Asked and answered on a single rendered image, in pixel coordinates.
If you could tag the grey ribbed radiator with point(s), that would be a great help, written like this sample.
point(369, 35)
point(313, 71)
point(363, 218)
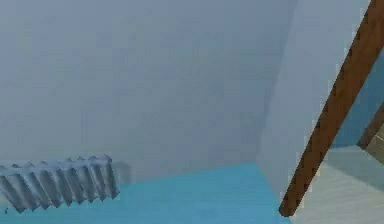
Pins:
point(56, 183)

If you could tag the brown wooden furniture corner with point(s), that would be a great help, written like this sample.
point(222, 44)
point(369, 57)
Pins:
point(376, 136)

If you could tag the brown wooden door frame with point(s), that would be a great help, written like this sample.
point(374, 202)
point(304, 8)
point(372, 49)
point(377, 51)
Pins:
point(336, 113)

